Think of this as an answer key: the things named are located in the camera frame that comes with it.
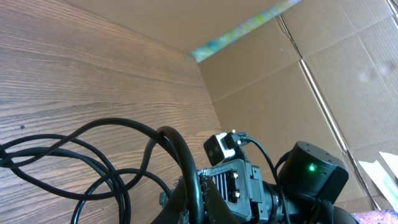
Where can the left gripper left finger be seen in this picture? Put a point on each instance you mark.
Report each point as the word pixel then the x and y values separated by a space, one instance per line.
pixel 175 211

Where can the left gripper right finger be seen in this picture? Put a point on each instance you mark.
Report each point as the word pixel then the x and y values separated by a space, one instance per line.
pixel 216 209

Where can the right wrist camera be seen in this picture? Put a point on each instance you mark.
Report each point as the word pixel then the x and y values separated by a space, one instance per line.
pixel 225 147

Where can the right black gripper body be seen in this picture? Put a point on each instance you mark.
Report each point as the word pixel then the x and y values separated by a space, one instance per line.
pixel 240 185

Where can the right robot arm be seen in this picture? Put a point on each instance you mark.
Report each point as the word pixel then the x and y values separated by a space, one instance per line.
pixel 308 182

